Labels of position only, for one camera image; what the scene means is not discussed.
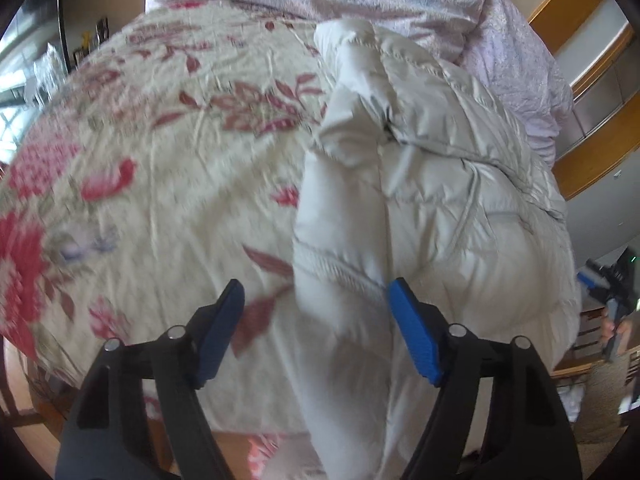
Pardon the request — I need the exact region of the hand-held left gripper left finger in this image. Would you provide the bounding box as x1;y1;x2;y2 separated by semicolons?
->
55;279;246;480

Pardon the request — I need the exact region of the white puffer jacket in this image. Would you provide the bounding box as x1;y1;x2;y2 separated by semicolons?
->
260;17;583;480

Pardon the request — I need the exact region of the wooden slatted rack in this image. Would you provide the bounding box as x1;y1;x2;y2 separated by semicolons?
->
550;307;608;388

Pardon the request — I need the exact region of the wooden chair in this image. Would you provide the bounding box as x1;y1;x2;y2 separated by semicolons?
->
0;335;68;428

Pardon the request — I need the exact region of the floral bedspread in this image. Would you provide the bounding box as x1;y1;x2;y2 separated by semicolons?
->
0;0;333;476

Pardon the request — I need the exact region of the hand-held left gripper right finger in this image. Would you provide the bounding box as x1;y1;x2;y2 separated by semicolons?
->
388;277;584;480

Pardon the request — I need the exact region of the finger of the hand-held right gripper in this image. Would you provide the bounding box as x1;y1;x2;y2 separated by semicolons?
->
576;270;607;292

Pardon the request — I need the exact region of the window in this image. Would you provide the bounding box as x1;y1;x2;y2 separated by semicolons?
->
0;7;68;166

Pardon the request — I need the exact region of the wooden wall cabinet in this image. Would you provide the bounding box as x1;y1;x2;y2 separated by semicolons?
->
527;0;640;201

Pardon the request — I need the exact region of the pink floral pillow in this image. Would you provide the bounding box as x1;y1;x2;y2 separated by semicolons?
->
457;0;574;167

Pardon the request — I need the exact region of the person's right hand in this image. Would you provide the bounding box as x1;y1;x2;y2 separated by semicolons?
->
600;309;632;347

